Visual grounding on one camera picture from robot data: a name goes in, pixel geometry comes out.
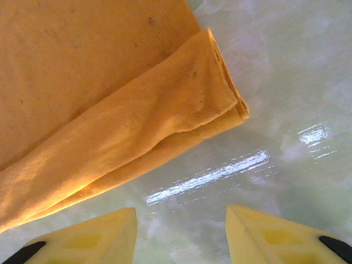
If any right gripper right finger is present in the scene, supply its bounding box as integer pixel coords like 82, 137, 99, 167
225, 204, 352, 264

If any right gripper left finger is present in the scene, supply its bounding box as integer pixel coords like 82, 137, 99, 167
0, 207, 138, 264

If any yellow t-shirt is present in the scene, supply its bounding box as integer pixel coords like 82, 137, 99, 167
0, 0, 250, 234

